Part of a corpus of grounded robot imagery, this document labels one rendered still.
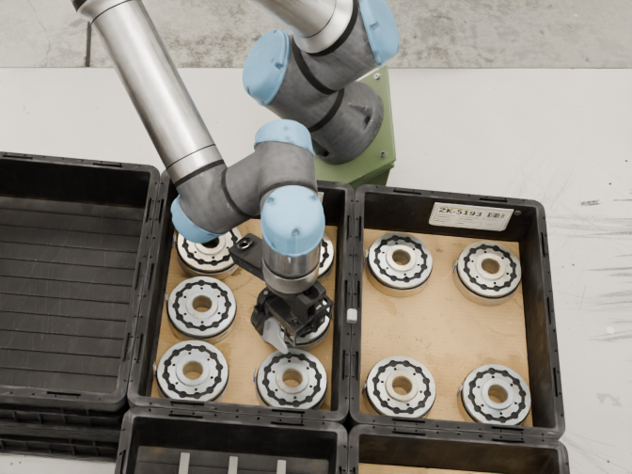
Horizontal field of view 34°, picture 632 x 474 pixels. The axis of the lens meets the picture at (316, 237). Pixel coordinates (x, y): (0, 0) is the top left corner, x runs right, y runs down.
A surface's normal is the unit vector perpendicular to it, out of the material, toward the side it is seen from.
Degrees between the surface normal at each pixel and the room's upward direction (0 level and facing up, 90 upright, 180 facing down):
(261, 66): 53
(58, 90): 0
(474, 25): 0
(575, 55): 0
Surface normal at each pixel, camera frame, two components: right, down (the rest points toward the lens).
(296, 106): 0.08, 0.83
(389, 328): 0.09, -0.54
